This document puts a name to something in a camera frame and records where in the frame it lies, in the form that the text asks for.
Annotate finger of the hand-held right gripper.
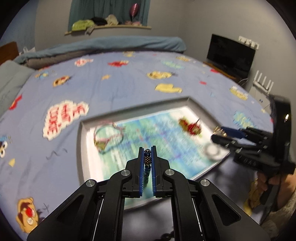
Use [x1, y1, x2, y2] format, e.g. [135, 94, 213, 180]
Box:
[221, 126, 273, 145]
[211, 134, 266, 155]

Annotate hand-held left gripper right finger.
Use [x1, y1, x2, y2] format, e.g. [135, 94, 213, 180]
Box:
[151, 146, 270, 241]

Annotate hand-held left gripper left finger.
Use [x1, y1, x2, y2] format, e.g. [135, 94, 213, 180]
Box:
[26, 146, 145, 241]

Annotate dark beaded bracelet gold beads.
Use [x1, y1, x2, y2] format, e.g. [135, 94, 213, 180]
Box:
[144, 149, 152, 186]

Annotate red and gold ornament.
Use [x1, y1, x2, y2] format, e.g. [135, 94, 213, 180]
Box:
[178, 117, 203, 136]

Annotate grey tray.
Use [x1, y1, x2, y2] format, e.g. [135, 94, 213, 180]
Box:
[77, 96, 230, 210]

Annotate person's right forearm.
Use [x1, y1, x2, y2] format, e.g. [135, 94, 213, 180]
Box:
[264, 197, 296, 241]

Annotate person's right hand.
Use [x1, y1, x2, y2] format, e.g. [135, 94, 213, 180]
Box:
[257, 172, 289, 197]

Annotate printed paper sheet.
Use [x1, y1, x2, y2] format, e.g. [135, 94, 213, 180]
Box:
[87, 107, 218, 181]

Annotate white router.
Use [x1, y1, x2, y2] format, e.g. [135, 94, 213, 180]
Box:
[252, 71, 274, 93]

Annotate black monitor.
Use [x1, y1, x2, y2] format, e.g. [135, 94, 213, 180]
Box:
[206, 34, 256, 78]

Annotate printed blue bed sheet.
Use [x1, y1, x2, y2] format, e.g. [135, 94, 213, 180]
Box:
[0, 50, 275, 234]

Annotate blue folded blanket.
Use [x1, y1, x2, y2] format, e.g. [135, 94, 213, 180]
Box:
[14, 36, 186, 64]

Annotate wooden window shelf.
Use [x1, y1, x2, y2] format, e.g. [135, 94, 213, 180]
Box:
[65, 24, 152, 36]

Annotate grey folded blanket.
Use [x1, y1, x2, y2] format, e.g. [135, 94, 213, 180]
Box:
[28, 54, 78, 70]

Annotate pink balloon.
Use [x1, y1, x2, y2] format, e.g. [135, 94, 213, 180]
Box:
[129, 3, 140, 18]

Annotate beige cloth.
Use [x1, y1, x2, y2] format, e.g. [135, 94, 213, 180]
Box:
[105, 14, 119, 26]

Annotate grey pillow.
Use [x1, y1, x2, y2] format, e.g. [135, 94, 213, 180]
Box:
[0, 60, 35, 116]

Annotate green cloth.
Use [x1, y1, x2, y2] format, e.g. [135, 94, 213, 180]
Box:
[72, 20, 93, 30]

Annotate wooden headboard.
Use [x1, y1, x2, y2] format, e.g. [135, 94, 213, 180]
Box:
[0, 42, 19, 66]

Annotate silver round ring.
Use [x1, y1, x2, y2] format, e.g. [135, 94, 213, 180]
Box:
[205, 142, 222, 160]

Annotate pink string bracelet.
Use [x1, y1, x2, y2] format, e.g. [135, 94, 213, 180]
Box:
[94, 124, 125, 154]

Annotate white wall sockets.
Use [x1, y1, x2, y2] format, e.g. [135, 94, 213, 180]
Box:
[238, 36, 259, 49]

